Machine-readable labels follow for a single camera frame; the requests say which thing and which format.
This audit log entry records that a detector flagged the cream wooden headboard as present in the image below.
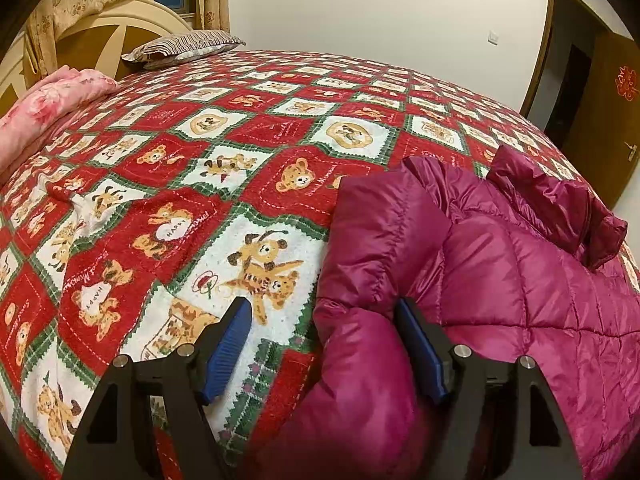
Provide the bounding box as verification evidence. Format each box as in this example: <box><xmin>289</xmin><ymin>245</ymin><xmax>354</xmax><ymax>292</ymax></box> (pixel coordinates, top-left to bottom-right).
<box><xmin>0</xmin><ymin>0</ymin><xmax>193</xmax><ymax>106</ymax></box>

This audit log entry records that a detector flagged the magenta puffer jacket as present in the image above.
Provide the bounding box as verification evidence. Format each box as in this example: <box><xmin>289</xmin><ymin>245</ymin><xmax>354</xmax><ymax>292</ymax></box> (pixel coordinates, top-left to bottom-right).
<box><xmin>240</xmin><ymin>145</ymin><xmax>640</xmax><ymax>480</ymax></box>

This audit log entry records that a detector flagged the red paper door decoration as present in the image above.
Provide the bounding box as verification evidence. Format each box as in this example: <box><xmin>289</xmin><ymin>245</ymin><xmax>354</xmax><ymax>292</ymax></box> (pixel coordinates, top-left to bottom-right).
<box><xmin>614</xmin><ymin>65</ymin><xmax>640</xmax><ymax>103</ymax></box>

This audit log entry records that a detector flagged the striped grey pillow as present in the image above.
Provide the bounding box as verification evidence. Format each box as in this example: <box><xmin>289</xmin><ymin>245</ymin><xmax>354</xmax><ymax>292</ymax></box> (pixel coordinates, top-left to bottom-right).
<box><xmin>121</xmin><ymin>30</ymin><xmax>246</xmax><ymax>71</ymax></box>

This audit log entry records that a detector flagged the brown wooden door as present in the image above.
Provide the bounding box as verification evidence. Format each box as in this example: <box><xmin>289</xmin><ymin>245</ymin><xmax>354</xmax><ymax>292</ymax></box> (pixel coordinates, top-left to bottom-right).
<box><xmin>562</xmin><ymin>30</ymin><xmax>640</xmax><ymax>211</ymax></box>

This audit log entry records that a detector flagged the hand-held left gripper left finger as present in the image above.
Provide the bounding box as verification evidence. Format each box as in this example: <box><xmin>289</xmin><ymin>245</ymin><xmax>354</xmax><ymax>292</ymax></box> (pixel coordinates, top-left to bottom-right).
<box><xmin>62</xmin><ymin>296</ymin><xmax>253</xmax><ymax>480</ymax></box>

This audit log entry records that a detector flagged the red bear printed blanket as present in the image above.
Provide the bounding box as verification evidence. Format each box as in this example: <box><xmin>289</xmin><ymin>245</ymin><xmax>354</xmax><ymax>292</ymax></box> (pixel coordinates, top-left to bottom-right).
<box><xmin>0</xmin><ymin>49</ymin><xmax>640</xmax><ymax>480</ymax></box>

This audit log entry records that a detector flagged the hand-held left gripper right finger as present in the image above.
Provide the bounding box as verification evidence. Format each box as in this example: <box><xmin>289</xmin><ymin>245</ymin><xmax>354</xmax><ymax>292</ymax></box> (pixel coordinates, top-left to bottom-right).
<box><xmin>395</xmin><ymin>297</ymin><xmax>583</xmax><ymax>480</ymax></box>

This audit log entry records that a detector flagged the pink floral quilt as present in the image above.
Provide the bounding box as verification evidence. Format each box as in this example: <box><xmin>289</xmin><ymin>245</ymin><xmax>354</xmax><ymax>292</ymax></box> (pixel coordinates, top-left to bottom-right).
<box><xmin>0</xmin><ymin>66</ymin><xmax>120</xmax><ymax>171</ymax></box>

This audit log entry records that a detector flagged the dark wooden door frame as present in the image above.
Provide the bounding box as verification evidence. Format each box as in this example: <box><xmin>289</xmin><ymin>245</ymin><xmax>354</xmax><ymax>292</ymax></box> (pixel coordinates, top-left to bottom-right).
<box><xmin>520</xmin><ymin>0</ymin><xmax>633</xmax><ymax>133</ymax></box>

